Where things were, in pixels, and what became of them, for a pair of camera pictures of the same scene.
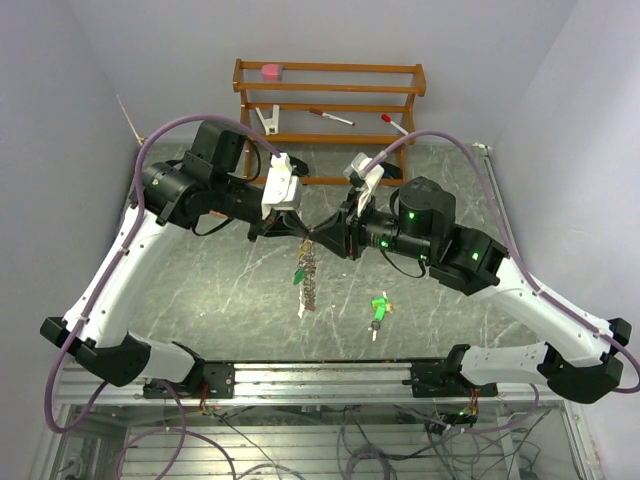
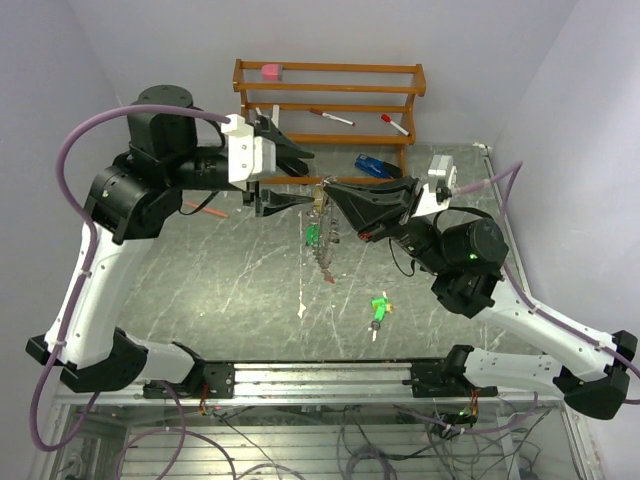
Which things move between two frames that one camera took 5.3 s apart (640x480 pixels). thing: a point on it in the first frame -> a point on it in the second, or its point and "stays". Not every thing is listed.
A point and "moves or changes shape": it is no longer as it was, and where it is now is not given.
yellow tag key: x=306 y=246 -> x=319 y=199
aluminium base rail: x=323 y=383 stays
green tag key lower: x=379 y=316 stays
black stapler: x=299 y=167 stays
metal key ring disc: x=307 y=265 -> x=330 y=236
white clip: x=271 y=125 stays
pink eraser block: x=270 y=72 stays
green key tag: x=298 y=277 moves or changes shape
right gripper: x=343 y=233 -> x=379 y=210
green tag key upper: x=380 y=305 stays
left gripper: x=286 y=224 -> x=277 y=202
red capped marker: x=388 y=119 stays
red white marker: x=331 y=116 stays
